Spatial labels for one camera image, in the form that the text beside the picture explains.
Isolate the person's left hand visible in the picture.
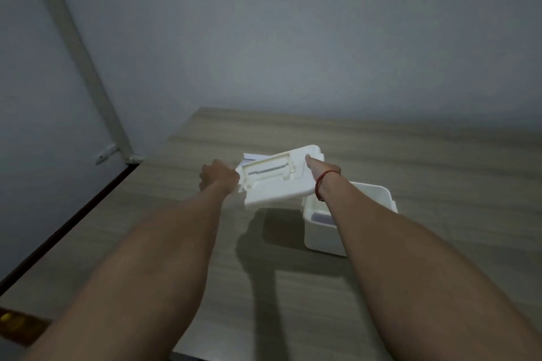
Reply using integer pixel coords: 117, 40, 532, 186
199, 159, 241, 196

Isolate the white box lid with handle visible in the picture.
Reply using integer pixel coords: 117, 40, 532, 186
237, 144, 326, 210

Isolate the grey metal partition post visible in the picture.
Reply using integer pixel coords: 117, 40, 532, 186
21, 0, 145, 165

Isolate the white table power socket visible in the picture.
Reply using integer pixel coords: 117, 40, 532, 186
237, 152, 272, 171

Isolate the person's left forearm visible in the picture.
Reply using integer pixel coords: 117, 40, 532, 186
25, 185, 231, 361

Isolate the person's right hand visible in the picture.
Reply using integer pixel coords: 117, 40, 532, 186
304, 155, 342, 188

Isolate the white plastic storage box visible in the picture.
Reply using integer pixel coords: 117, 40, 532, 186
302, 182, 399, 258

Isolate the red string bracelet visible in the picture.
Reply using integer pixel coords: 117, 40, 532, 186
314, 170, 342, 203

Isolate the person's right forearm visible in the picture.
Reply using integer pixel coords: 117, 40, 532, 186
320, 173, 542, 361

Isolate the white metal post bracket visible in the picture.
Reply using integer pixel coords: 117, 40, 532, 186
94, 143, 120, 166

